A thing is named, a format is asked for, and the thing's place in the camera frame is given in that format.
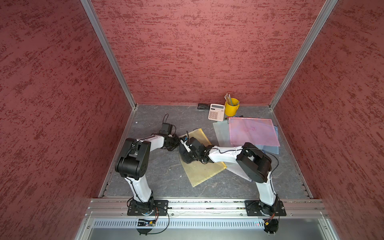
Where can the yellow mug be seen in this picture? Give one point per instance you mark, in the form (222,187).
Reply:
(232,107)

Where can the pencils in mug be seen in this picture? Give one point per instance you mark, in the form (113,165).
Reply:
(229,100)

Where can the yellow mesh document bag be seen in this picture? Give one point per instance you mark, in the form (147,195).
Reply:
(197,172)

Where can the green mesh document bag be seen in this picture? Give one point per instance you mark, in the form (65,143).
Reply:
(222,133)

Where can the left circuit board with cables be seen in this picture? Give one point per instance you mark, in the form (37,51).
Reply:
(147,223)

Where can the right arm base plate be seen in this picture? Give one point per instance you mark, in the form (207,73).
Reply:
(258,209)

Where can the aluminium front rail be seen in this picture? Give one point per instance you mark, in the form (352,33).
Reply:
(208,208)

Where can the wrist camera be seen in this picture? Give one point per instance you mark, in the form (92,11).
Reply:
(185,141)
(166,129)

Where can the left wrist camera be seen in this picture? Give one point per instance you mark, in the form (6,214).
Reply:
(166,129)

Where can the blue mesh document bag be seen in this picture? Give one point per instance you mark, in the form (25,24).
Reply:
(270,149)

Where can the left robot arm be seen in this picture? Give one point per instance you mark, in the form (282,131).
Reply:
(133,163)

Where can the clear white mesh document bag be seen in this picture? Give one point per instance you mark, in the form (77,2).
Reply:
(236,169)

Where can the black stapler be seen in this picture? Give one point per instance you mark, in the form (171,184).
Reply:
(203,107)

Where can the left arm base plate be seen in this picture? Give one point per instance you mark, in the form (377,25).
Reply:
(152,208)

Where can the right black connector box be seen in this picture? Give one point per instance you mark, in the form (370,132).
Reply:
(271,225)

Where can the perforated metal strip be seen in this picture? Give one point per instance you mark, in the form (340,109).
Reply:
(161,224)

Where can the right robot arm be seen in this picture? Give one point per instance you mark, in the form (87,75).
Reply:
(254,162)

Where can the pink mesh document bag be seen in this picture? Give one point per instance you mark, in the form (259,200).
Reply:
(253,130)

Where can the pink calculator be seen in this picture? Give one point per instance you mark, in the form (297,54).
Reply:
(216,112)

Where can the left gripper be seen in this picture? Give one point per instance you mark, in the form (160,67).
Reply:
(177,143)

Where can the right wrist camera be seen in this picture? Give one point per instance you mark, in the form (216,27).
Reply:
(185,141)

